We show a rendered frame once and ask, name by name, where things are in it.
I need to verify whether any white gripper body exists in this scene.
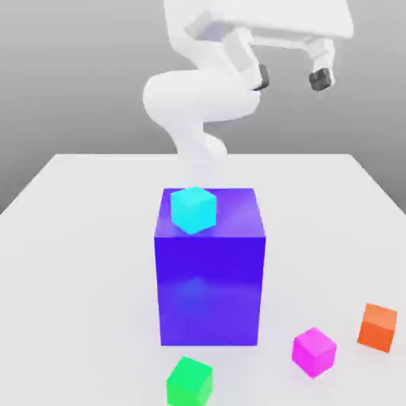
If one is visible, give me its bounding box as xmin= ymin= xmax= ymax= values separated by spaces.
xmin=183 ymin=0 xmax=355 ymax=52

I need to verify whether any small cyan cube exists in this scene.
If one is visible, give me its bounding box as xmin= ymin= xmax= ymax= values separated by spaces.
xmin=170 ymin=186 xmax=217 ymax=236

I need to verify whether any small magenta cube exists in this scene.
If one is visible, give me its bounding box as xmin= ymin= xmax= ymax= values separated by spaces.
xmin=291 ymin=326 xmax=338 ymax=379

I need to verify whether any small orange cube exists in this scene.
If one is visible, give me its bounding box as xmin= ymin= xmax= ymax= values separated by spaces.
xmin=357 ymin=302 xmax=398 ymax=354

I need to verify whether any small green cube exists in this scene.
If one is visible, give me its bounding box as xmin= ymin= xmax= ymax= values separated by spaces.
xmin=166 ymin=355 xmax=214 ymax=406

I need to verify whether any large blue box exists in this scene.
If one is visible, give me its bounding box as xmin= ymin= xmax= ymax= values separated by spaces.
xmin=153 ymin=187 xmax=266 ymax=347

